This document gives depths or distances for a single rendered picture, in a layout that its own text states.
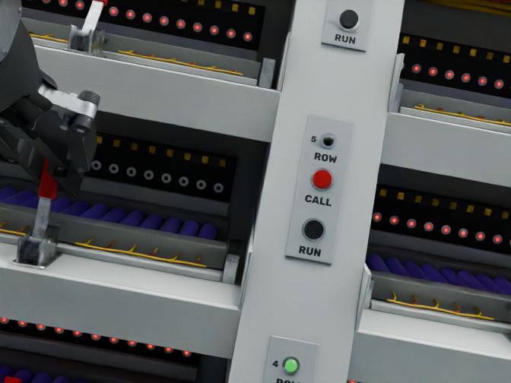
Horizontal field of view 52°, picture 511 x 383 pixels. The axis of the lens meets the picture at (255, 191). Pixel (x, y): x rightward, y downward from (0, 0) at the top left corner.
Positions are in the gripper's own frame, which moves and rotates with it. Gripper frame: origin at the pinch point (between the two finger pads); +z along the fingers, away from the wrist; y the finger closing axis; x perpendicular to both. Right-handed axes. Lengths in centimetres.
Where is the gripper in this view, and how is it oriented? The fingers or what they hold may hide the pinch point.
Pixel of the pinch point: (55, 166)
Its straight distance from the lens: 48.7
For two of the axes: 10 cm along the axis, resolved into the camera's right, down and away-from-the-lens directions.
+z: -0.7, 3.0, 9.5
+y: 9.8, 1.8, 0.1
